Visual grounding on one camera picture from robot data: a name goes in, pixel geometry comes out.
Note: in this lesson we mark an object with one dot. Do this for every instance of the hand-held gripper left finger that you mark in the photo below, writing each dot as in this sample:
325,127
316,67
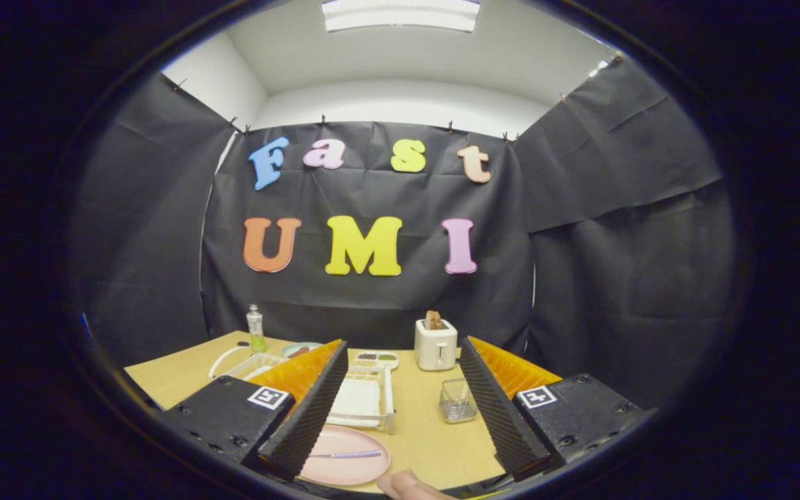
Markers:
310,417

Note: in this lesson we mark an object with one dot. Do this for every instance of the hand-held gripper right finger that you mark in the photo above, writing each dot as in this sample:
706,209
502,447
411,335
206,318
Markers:
501,417

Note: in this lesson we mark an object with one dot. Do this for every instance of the pink plate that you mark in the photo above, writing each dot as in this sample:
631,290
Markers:
351,471

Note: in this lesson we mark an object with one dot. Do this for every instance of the light blue plate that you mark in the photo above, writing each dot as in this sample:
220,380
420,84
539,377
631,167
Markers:
291,349

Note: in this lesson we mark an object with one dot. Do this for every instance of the white drip tray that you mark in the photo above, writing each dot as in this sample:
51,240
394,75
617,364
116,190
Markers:
357,403

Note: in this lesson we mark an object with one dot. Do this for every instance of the white divided seed tray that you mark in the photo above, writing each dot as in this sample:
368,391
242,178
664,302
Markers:
376,365

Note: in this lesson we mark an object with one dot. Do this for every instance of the white toaster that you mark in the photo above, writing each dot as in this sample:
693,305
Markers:
435,351

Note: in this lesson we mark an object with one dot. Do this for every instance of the green liquid bottle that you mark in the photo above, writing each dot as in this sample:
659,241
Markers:
256,337

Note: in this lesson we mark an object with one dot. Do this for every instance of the brown toast slice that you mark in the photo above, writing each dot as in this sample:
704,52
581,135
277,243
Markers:
430,321
439,321

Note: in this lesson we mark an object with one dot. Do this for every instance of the black backdrop cloth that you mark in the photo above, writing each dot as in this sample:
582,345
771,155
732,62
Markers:
386,298

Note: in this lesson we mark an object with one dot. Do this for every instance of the ceiling light panel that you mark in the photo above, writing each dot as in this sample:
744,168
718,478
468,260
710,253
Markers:
400,14

